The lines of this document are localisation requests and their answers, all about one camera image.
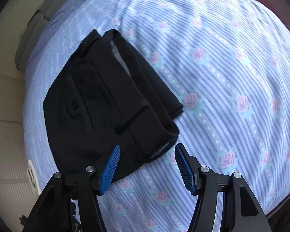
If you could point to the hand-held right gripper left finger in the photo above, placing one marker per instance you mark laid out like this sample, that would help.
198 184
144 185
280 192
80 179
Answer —
109 171

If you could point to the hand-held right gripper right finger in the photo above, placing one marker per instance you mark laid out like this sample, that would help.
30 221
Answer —
185 171

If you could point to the black pants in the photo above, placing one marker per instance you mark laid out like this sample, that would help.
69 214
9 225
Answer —
106 106

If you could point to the white slipper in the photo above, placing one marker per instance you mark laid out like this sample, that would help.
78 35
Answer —
31 174

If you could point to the striped floral bed sheet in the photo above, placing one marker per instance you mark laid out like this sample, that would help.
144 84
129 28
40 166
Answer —
220 77

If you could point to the grey bed frame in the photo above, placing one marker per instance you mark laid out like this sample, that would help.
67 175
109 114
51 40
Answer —
36 29

